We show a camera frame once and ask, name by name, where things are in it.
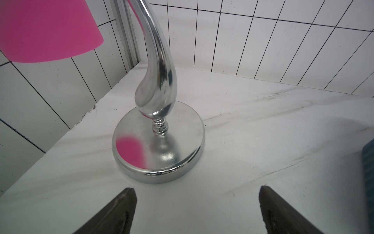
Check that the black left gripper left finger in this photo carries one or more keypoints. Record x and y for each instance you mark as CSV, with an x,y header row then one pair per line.
x,y
115,218

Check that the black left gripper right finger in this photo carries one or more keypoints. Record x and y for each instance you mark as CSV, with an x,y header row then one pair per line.
x,y
280,217

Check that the teal plastic storage box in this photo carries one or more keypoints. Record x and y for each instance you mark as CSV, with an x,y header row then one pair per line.
x,y
368,174

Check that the chrome lamp with pink shades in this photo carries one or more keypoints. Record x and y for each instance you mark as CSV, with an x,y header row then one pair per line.
x,y
159,140

